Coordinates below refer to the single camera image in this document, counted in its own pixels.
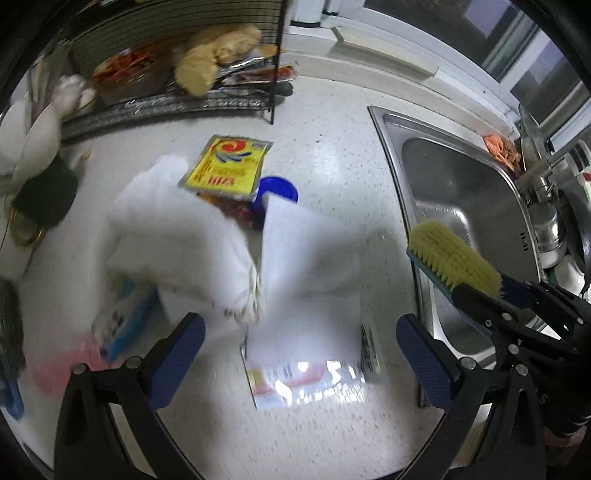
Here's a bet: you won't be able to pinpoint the yellow seasoning packet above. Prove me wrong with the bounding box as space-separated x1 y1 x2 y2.
178 134 274 203

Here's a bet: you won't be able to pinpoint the pink plastic wrapper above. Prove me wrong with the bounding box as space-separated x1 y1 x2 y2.
31 344 109 397

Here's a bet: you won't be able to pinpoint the window frame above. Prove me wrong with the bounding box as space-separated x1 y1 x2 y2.
286 0 591 153

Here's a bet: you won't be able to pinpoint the red snack wrapper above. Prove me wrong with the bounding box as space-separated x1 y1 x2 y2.
198 193 266 232

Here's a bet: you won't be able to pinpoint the blue plastic handle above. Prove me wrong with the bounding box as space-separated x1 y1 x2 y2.
0 378 25 421

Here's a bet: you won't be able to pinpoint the white garlic bulb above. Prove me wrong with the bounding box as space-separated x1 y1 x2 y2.
50 74 97 117

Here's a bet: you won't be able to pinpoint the orange food packet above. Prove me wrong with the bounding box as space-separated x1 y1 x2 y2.
91 46 162 100

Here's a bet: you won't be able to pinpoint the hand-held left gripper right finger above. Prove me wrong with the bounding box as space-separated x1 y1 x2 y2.
396 314 546 480

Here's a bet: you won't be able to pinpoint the dark green utensil holder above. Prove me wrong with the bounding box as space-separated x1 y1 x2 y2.
8 156 80 245

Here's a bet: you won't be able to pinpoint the white paper towel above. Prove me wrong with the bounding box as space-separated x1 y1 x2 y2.
260 193 363 370
106 156 266 326

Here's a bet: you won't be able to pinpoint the clear packet with red label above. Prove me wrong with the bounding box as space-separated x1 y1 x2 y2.
240 322 385 411

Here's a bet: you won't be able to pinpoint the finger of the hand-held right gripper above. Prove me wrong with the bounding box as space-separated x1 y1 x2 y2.
500 273 591 324
451 284 583 357

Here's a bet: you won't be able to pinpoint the stainless steel sink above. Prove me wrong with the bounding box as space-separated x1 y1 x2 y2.
368 105 546 409

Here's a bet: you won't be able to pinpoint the blue and white packet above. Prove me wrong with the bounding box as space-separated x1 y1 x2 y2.
91 279 163 365

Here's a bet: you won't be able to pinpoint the orange cloth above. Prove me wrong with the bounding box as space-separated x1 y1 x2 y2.
481 134 523 174

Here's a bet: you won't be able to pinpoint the metal faucet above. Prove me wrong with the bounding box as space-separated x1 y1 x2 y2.
516 104 583 206

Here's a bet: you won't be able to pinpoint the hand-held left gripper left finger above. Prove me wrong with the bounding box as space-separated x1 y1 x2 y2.
54 313 206 480

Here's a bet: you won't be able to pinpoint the black wire rack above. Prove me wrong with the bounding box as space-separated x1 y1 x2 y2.
60 0 298 141

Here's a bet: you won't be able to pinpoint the ginger root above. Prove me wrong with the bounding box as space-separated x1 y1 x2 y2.
174 23 263 97

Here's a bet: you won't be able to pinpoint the white ceramic spoons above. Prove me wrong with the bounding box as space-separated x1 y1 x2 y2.
0 96 64 182

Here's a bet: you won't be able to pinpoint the yellow bristle scrub brush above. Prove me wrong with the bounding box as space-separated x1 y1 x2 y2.
406 219 504 298

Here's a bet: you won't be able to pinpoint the blue round lid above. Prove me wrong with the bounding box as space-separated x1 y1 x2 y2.
257 175 299 205

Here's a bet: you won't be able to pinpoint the metal pot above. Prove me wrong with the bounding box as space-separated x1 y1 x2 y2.
530 203 575 269

